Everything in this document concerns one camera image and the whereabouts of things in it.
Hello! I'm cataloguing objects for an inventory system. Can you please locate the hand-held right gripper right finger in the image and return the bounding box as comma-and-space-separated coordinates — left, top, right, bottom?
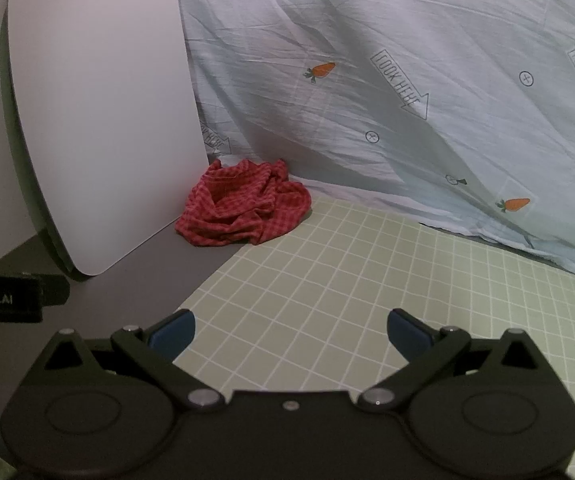
357, 309, 549, 414

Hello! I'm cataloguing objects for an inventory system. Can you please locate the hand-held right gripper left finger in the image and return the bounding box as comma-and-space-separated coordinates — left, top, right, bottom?
44, 309, 226, 414

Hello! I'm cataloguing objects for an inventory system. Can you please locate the red checked cloth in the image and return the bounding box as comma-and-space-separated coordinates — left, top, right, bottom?
174, 158, 313, 247

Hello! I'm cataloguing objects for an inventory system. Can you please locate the green grid mat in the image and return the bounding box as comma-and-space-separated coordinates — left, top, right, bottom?
170, 196, 575, 480

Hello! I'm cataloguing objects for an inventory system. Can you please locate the white rounded board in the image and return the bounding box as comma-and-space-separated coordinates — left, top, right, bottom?
0, 0, 213, 281

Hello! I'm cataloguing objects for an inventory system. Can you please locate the light blue printed bedsheet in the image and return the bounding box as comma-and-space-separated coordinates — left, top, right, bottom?
164, 0, 575, 286

